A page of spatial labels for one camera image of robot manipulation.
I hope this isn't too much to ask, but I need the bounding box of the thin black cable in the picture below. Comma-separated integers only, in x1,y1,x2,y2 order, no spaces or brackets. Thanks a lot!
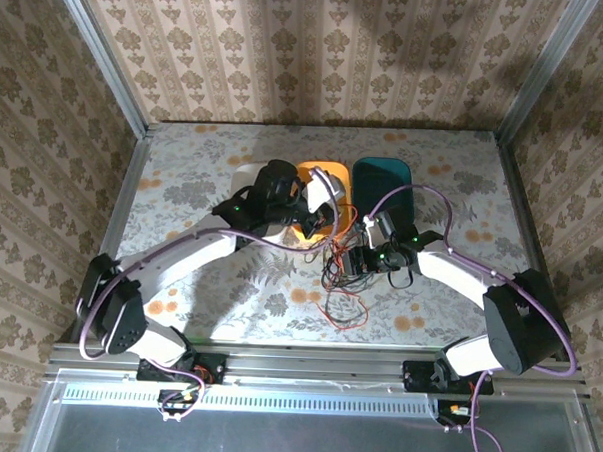
320,234,382,293

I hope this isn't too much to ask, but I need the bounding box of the thin green cable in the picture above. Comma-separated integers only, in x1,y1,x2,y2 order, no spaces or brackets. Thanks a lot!
323,256,382,293

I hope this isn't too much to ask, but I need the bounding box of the thin red cable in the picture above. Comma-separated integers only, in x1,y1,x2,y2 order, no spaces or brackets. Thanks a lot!
296,200,375,333

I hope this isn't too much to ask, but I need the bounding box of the white plastic tray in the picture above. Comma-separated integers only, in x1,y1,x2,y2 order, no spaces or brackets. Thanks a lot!
230,160,271,207

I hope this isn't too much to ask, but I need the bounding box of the orange plastic tray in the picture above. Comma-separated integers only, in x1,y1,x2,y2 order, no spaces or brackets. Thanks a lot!
288,159,361,250

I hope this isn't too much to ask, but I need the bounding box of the teal plastic tray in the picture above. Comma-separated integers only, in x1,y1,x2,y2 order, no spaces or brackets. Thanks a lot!
350,156,418,228

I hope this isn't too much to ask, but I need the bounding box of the grey metal panel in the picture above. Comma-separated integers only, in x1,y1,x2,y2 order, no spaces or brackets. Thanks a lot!
19,367,603,452

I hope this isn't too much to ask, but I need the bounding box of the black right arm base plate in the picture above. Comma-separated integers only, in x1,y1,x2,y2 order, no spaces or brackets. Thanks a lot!
401,358,497,397

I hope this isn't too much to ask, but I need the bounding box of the aluminium frame side rail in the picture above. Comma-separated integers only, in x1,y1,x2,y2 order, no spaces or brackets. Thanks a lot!
68,131,152,348
484,136,584,362

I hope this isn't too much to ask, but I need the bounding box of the slotted metal cable duct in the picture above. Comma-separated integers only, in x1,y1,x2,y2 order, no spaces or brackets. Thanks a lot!
58,378,441,422

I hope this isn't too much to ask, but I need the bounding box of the black cable connector block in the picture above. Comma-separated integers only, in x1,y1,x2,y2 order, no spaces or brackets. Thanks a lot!
156,388,201,424
435,399,476,434

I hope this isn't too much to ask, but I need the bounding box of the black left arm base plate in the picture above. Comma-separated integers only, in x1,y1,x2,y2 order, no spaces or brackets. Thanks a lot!
136,347,227,387

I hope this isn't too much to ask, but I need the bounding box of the aluminium frame post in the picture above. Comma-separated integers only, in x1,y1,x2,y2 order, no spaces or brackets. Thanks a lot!
43,0,156,139
493,0,602,151

